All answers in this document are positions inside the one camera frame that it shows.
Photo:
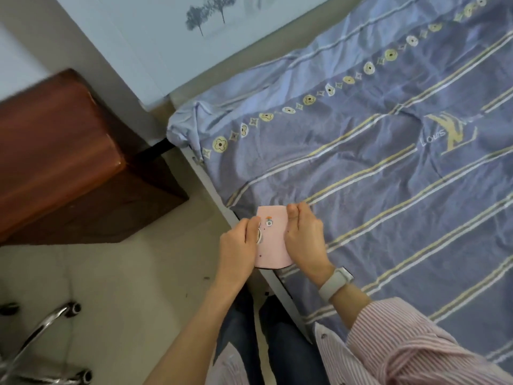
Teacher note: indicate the brown wooden nightstand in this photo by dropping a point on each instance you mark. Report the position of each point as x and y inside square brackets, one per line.
[68, 160]

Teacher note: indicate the white smart watch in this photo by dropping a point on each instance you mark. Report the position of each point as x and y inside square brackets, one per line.
[336, 283]

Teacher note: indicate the pink striped shirt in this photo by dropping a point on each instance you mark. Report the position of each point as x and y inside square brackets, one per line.
[392, 348]

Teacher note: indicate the chrome office chair base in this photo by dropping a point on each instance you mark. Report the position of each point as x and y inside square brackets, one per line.
[40, 340]

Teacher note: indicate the pink printed phone case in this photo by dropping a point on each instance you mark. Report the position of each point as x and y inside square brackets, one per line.
[272, 240]

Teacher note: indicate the person's left thumb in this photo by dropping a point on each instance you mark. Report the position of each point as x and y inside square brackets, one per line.
[254, 230]

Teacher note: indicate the person's right hand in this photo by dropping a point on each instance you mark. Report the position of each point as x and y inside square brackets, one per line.
[306, 244]

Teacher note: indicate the person's right forearm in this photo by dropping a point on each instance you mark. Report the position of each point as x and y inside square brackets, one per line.
[348, 304]

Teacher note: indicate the person's left hand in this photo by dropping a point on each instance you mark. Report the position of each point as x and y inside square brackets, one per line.
[234, 252]

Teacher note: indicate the person's left forearm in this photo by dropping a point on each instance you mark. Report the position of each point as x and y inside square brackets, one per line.
[192, 328]

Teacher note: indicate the person's right thumb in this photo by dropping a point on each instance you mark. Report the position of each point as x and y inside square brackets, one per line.
[292, 218]

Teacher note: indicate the white tree print headboard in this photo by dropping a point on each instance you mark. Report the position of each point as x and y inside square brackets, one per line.
[180, 40]

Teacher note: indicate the blue jeans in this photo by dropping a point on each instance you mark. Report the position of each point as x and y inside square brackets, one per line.
[272, 340]

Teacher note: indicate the white bed frame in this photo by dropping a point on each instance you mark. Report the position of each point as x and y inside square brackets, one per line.
[248, 236]

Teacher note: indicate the blue striped bed sheet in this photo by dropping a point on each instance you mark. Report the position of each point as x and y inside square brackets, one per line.
[360, 156]

